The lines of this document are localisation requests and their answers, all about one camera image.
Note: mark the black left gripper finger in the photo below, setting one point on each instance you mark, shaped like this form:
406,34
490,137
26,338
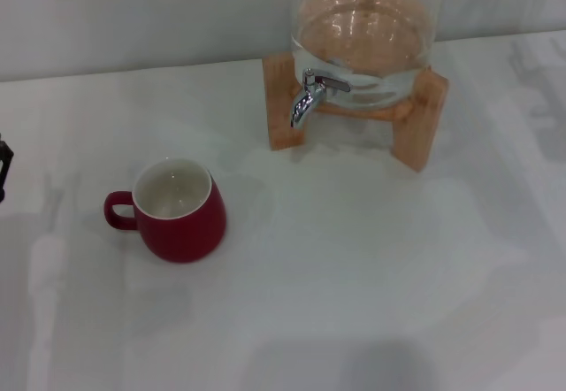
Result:
4,165

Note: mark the red ceramic cup white inside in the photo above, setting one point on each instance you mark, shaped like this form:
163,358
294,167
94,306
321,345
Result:
185,236

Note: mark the chrome dispenser faucet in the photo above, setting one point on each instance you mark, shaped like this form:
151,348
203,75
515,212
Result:
305,103

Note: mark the wooden dispenser stand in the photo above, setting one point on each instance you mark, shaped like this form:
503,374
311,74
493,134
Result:
283,117

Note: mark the glass drink dispenser jar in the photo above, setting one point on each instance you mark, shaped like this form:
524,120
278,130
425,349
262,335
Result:
362,32

